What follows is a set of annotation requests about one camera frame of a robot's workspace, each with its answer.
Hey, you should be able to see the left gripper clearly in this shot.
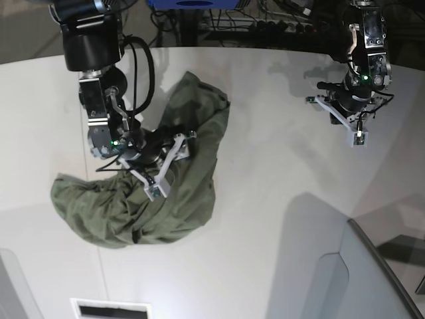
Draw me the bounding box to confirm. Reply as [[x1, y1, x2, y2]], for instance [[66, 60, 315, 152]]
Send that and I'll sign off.
[[305, 79, 394, 147]]

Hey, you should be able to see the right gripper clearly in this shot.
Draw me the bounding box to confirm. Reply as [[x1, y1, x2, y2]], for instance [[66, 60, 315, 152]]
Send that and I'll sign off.
[[118, 129, 196, 201]]

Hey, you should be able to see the green t-shirt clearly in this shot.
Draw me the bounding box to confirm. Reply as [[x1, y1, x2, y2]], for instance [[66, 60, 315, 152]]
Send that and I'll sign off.
[[50, 72, 230, 249]]

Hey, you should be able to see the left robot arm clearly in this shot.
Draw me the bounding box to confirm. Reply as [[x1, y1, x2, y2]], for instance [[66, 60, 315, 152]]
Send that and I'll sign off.
[[306, 1, 394, 148]]

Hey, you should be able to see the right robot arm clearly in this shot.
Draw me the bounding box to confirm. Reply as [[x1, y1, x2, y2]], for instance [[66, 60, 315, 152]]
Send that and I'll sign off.
[[48, 1, 196, 200]]

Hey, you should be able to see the black power strip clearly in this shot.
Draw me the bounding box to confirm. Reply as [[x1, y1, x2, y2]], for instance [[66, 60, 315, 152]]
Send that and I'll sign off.
[[199, 17, 316, 33]]

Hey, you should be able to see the blue box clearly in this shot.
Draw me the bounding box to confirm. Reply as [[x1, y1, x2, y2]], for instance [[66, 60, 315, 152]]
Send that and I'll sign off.
[[148, 0, 238, 9]]

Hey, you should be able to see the grey chair backrest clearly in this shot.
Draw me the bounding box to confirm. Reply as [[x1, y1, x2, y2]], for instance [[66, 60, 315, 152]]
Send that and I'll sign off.
[[340, 219, 423, 318]]

